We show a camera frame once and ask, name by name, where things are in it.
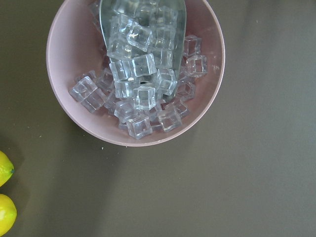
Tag pink bowl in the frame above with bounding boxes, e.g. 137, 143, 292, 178
46, 0, 225, 147

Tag metal ice scoop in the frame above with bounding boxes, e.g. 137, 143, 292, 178
99, 0, 186, 106

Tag yellow lemon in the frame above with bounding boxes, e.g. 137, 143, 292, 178
0, 151, 15, 186
0, 194, 17, 236

